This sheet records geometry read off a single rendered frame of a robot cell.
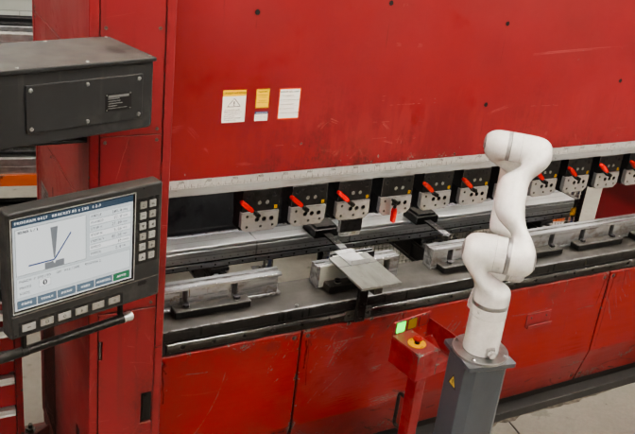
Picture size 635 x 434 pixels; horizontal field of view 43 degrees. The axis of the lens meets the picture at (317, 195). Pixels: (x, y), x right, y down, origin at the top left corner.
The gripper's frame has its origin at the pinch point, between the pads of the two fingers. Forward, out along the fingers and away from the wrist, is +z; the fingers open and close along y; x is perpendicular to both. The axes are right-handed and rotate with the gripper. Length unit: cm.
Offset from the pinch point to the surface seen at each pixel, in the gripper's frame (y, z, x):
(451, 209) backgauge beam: -76, 3, 62
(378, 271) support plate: -40.3, -1.9, -15.0
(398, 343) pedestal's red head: -21.5, 19.9, -15.1
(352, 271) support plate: -45, -1, -24
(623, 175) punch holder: -35, -25, 131
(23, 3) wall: -495, 23, -2
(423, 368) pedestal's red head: -9.3, 24.3, -11.3
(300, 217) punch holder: -60, -21, -43
